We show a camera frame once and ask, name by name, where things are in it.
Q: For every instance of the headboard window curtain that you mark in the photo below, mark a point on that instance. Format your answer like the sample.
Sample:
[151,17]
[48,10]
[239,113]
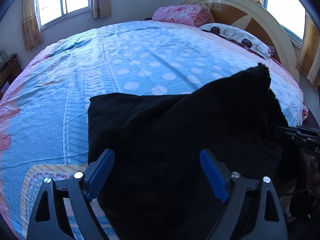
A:
[308,59]

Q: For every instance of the blue pink bed sheet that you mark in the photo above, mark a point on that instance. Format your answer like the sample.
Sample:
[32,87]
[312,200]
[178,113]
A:
[44,123]

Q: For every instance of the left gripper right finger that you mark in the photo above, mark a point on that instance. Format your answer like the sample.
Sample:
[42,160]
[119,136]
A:
[251,208]

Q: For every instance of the headboard window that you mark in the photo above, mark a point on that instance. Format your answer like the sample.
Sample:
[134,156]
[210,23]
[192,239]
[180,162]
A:
[290,14]

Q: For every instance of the brown wooden desk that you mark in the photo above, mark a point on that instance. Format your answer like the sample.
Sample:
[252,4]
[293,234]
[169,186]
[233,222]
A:
[10,70]

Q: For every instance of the left yellow curtain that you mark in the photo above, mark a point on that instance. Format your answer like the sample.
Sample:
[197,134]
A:
[30,28]

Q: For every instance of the black pants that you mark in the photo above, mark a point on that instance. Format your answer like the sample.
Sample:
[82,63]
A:
[157,188]

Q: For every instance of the cream wooden headboard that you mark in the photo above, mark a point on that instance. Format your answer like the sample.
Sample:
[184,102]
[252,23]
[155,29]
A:
[252,17]

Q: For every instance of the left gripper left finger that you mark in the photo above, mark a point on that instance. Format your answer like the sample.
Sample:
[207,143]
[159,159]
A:
[49,218]

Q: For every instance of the white patterned pillow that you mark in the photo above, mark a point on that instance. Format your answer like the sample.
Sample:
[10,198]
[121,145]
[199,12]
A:
[241,37]

